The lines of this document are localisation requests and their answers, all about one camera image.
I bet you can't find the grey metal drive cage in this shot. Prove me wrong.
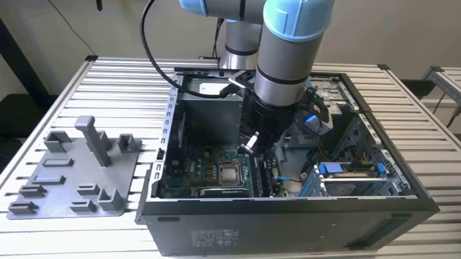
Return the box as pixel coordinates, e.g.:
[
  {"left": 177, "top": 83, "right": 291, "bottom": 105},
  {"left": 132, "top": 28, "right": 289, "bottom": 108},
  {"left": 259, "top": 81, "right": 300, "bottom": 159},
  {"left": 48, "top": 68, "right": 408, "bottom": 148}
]
[{"left": 277, "top": 78, "right": 356, "bottom": 148}]

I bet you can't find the grey power supply unit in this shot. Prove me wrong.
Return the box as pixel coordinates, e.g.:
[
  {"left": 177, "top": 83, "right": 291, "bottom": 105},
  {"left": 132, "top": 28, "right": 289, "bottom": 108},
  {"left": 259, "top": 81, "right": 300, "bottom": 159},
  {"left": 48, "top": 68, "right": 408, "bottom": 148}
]
[{"left": 179, "top": 78, "right": 245, "bottom": 144}]

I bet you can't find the black CPU socket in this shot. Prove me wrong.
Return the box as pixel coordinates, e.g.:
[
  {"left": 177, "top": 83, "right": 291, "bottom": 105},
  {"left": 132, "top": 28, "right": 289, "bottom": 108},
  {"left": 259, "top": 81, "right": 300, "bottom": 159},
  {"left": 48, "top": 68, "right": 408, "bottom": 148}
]
[{"left": 215, "top": 160, "right": 246, "bottom": 187}]

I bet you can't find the silver CPU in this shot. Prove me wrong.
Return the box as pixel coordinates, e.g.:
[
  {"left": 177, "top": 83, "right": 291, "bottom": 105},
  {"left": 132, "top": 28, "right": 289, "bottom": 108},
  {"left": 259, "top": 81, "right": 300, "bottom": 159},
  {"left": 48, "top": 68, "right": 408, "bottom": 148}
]
[{"left": 219, "top": 166, "right": 242, "bottom": 182}]

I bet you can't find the green motherboard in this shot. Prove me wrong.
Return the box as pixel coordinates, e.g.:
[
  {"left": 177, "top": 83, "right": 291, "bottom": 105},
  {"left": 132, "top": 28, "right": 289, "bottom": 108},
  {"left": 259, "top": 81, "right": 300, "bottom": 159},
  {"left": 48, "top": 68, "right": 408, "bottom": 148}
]
[{"left": 158, "top": 142, "right": 289, "bottom": 199}]

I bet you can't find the black graphics card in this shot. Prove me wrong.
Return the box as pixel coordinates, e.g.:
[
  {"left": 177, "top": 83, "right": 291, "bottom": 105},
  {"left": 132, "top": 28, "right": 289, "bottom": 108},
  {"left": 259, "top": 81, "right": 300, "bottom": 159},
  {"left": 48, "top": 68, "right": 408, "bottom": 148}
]
[{"left": 199, "top": 187, "right": 250, "bottom": 199}]

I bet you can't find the hard disk in blue carrier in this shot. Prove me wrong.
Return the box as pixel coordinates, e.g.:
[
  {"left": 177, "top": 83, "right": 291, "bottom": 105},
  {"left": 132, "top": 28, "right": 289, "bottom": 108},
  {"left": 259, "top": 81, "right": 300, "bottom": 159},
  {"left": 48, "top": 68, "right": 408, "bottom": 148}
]
[{"left": 316, "top": 161, "right": 390, "bottom": 197}]

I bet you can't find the black open PC case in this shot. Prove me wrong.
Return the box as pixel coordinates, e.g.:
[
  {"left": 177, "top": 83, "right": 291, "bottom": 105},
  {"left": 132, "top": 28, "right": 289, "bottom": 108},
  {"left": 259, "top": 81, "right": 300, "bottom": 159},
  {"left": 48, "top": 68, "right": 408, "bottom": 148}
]
[{"left": 135, "top": 66, "right": 441, "bottom": 257}]

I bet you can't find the black box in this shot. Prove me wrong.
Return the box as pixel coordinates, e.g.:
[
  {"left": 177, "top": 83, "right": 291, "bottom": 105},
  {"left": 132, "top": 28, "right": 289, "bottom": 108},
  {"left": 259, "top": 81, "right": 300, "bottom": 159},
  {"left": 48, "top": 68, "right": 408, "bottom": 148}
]
[{"left": 400, "top": 79, "right": 437, "bottom": 100}]

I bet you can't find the adjacent aluminium table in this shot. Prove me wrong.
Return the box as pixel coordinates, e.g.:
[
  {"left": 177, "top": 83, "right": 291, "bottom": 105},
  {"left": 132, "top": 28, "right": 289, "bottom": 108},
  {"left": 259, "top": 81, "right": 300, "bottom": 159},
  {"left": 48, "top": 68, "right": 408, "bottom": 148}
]
[{"left": 420, "top": 66, "right": 461, "bottom": 108}]

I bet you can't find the grey plastic parts rack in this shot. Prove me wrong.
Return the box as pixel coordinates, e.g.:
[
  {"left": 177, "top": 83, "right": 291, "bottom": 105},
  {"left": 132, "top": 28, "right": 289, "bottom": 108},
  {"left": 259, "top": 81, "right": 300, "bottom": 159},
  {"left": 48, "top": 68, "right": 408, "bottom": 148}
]
[{"left": 6, "top": 115, "right": 145, "bottom": 221}]

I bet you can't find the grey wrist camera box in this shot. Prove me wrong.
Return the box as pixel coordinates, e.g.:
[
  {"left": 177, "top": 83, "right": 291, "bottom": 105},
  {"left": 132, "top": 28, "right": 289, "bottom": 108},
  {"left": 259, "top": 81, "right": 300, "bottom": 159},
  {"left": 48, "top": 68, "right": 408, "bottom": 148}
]
[{"left": 304, "top": 113, "right": 334, "bottom": 135}]

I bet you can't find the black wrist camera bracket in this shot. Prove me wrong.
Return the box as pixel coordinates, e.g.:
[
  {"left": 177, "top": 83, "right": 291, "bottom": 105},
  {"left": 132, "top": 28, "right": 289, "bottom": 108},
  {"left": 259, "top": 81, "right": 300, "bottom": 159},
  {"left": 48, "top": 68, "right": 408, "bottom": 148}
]
[{"left": 227, "top": 69, "right": 257, "bottom": 99}]

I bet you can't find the black hanging arm cable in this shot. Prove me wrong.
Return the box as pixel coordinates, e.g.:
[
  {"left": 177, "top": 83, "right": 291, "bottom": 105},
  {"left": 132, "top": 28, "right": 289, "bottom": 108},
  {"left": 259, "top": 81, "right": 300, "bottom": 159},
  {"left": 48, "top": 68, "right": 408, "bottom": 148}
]
[{"left": 211, "top": 18, "right": 223, "bottom": 58}]

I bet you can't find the thick black camera cable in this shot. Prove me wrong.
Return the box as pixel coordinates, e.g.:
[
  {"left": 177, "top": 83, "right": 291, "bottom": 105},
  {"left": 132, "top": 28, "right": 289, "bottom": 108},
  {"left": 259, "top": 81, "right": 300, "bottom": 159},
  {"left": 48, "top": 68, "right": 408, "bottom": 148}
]
[{"left": 141, "top": 0, "right": 231, "bottom": 98}]

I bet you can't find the thin black wall wire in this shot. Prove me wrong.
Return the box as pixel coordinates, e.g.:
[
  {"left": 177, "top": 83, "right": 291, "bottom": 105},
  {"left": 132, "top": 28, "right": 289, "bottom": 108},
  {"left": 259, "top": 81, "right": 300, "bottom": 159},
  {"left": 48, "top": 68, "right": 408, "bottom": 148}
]
[{"left": 46, "top": 0, "right": 96, "bottom": 57}]

